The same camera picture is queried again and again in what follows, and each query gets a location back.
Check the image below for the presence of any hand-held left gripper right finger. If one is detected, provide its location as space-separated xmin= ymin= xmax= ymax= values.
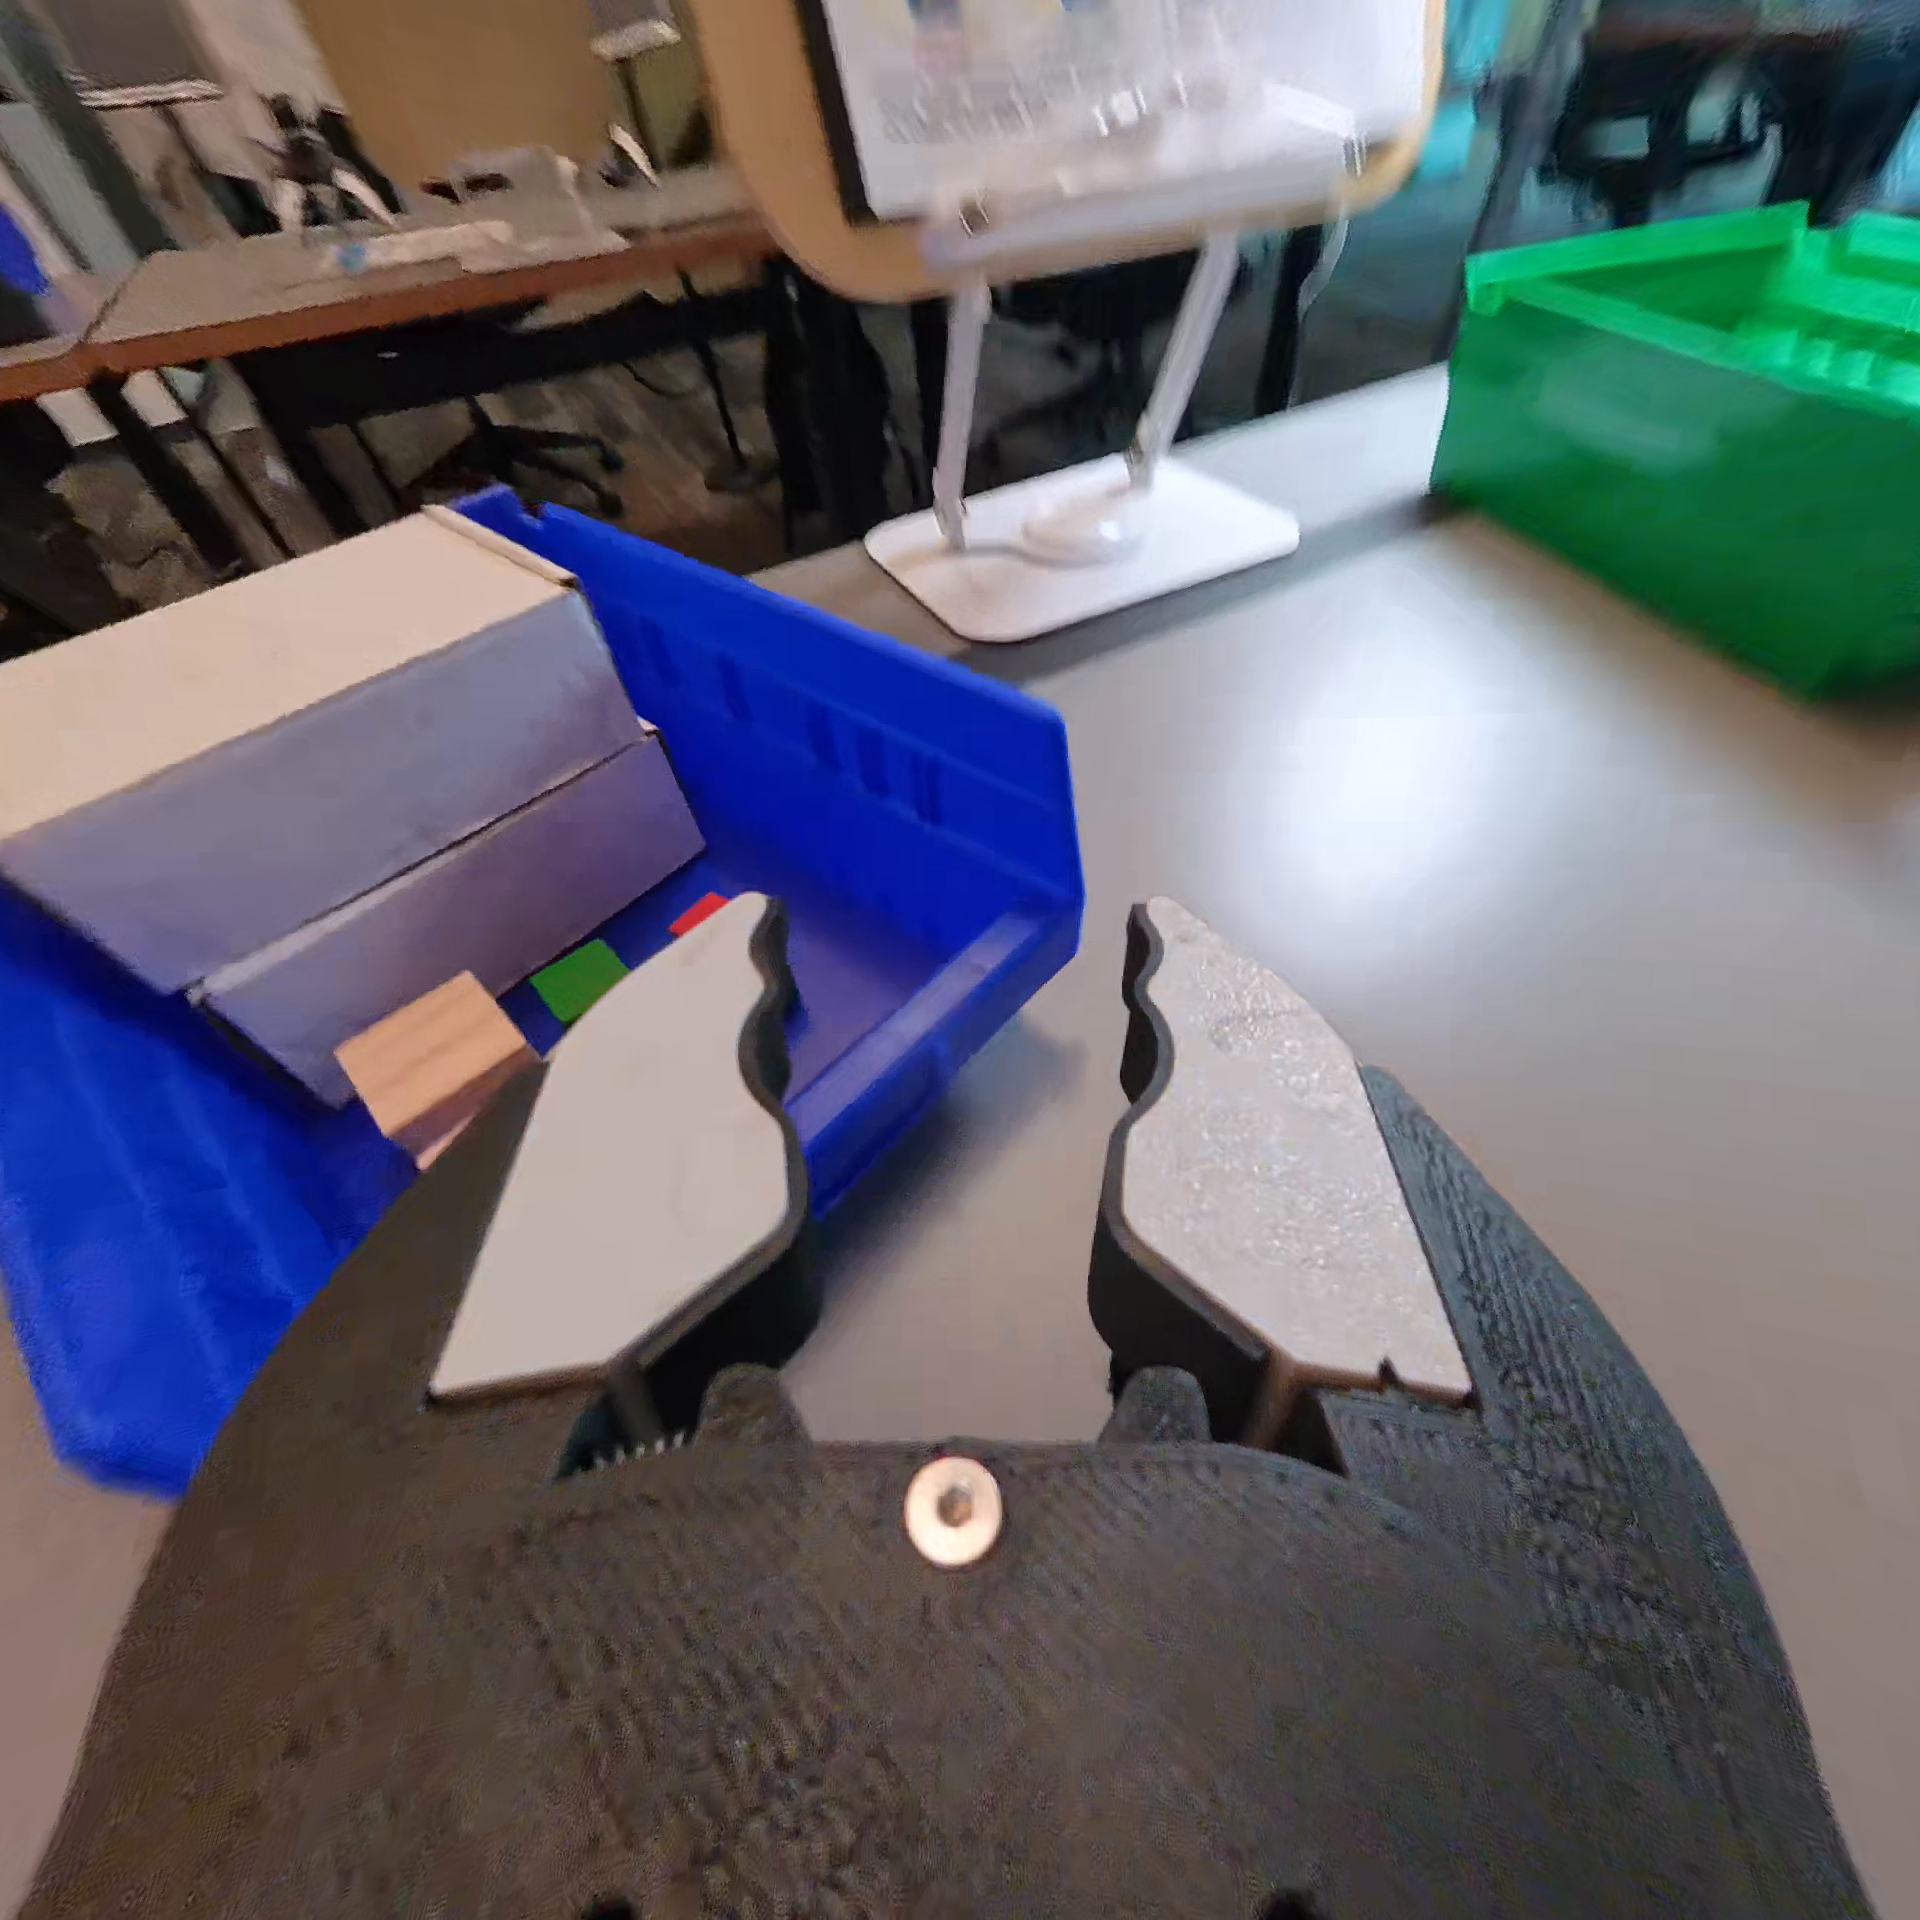
xmin=1099 ymin=895 xmax=1475 ymax=1413

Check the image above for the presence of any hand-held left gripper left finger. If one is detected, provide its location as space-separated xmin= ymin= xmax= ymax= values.
xmin=429 ymin=891 xmax=812 ymax=1403

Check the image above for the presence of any blue plastic bin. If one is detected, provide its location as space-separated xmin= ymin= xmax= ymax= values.
xmin=0 ymin=481 xmax=1086 ymax=1502

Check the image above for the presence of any white cardboard box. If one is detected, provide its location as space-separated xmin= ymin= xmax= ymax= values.
xmin=0 ymin=507 xmax=663 ymax=999
xmin=192 ymin=721 xmax=711 ymax=1109

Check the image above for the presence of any green plastic bin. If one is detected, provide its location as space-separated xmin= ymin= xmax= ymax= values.
xmin=1428 ymin=201 xmax=1920 ymax=703

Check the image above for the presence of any small green block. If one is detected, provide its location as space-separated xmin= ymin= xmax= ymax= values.
xmin=527 ymin=940 xmax=633 ymax=1023

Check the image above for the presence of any wooden block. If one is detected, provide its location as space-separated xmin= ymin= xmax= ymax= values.
xmin=334 ymin=968 xmax=543 ymax=1172

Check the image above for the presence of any white stand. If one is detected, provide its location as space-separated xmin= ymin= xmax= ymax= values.
xmin=863 ymin=224 xmax=1304 ymax=646

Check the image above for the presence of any wooden background table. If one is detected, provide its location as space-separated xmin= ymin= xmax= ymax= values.
xmin=0 ymin=195 xmax=782 ymax=406

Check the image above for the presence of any wooden-edged sign board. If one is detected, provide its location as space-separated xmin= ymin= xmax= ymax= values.
xmin=680 ymin=0 xmax=1448 ymax=307

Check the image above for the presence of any brown cardboard sheet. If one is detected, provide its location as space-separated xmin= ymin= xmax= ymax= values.
xmin=292 ymin=0 xmax=713 ymax=189

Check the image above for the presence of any black chair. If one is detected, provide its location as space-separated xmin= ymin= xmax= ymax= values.
xmin=1544 ymin=0 xmax=1920 ymax=232

